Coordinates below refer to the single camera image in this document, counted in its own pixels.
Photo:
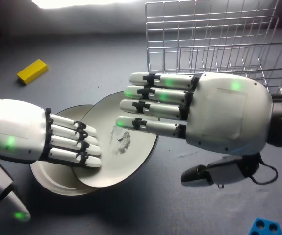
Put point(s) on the white plate with grey smudge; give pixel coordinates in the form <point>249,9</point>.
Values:
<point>121,156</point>
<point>57,181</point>

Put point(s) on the blue pentagon block with holes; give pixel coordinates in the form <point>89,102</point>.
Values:
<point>256,231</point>

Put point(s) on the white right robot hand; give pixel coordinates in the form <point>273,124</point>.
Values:
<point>229,115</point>

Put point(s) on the grey table cloth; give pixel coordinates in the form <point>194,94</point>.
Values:
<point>155,210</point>

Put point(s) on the yellow rectangular block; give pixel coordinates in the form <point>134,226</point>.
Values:
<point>32,72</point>

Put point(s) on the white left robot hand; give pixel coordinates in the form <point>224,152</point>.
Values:
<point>13,129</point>

